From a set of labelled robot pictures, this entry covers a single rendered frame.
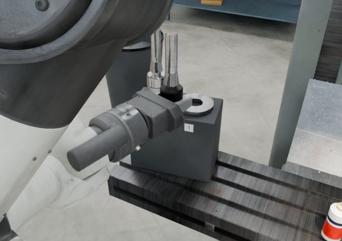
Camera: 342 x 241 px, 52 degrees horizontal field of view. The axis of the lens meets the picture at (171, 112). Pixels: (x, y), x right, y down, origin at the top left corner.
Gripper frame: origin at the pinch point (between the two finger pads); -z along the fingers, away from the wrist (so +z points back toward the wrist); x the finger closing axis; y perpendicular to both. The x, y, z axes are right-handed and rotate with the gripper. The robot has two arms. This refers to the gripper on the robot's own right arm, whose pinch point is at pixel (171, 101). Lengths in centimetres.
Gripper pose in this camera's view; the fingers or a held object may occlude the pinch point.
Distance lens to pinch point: 72.1
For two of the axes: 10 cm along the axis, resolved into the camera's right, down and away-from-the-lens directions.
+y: 0.0, 8.4, 5.5
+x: -7.4, -3.7, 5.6
